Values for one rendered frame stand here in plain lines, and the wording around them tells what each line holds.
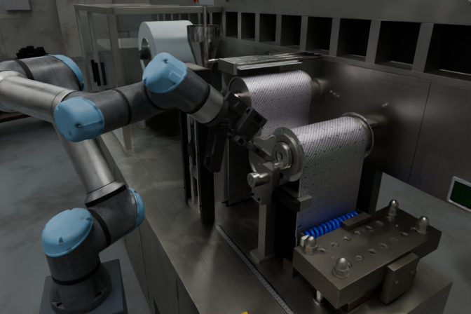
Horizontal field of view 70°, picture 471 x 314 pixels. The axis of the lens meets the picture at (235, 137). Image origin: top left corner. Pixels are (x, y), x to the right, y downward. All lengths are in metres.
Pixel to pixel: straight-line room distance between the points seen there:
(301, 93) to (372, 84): 0.21
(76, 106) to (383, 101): 0.82
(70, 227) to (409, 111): 0.92
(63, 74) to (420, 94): 0.94
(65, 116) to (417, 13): 0.85
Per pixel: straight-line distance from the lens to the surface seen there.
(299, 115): 1.13
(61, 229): 0.92
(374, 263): 0.94
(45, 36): 12.22
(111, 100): 0.64
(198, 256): 1.09
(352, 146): 0.97
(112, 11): 1.62
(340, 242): 0.98
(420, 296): 1.10
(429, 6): 1.00
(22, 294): 2.55
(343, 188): 1.02
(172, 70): 0.61
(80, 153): 0.98
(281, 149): 0.87
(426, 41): 1.00
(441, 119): 0.99
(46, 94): 0.73
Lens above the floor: 1.63
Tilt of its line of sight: 22 degrees down
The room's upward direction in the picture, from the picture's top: straight up
